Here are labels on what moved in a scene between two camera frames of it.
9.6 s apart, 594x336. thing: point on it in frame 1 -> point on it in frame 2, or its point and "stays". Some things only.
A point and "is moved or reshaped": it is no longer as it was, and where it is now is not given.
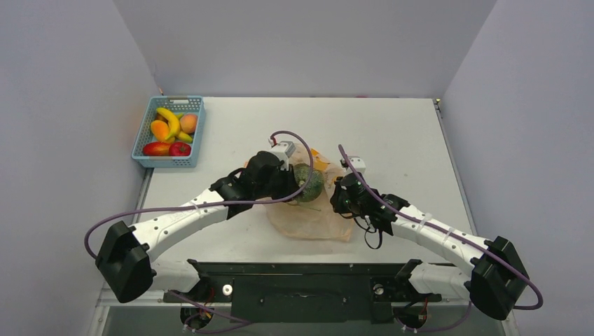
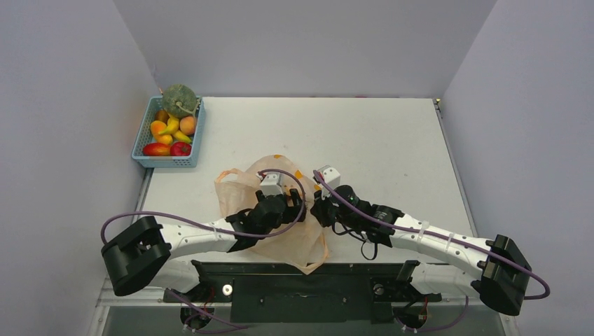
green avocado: [315, 184] -> [179, 101]
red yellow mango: [157, 148] stays
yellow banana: [174, 120] is moved or reshaped
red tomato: [179, 149] stays
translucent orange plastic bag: [315, 219] is moved or reshaped
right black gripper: [337, 199] -> [322, 209]
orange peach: [188, 122] stays
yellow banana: [183, 136] stays
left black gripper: [291, 186] -> [291, 213]
